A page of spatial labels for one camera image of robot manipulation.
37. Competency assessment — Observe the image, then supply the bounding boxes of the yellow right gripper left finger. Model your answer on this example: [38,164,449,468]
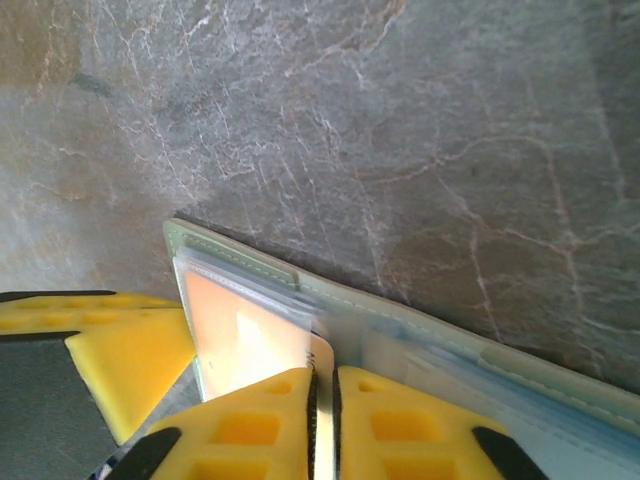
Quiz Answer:
[114,367,319,480]

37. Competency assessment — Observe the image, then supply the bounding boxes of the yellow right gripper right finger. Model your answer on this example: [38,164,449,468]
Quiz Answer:
[332,364,551,480]

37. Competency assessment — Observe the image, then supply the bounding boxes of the green card holder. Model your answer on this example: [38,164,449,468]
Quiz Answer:
[162,217,640,480]

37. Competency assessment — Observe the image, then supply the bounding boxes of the orange card with grey stripe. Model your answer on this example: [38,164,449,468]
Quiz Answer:
[182,269,314,401]

